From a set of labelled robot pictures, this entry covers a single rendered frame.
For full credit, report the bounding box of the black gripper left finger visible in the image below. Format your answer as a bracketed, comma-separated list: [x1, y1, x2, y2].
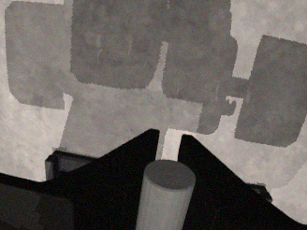
[0, 129, 160, 230]

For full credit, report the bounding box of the white cylinder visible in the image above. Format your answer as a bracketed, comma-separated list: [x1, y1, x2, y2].
[135, 160, 196, 230]

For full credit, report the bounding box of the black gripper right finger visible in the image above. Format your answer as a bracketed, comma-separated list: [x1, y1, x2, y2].
[177, 134, 307, 230]

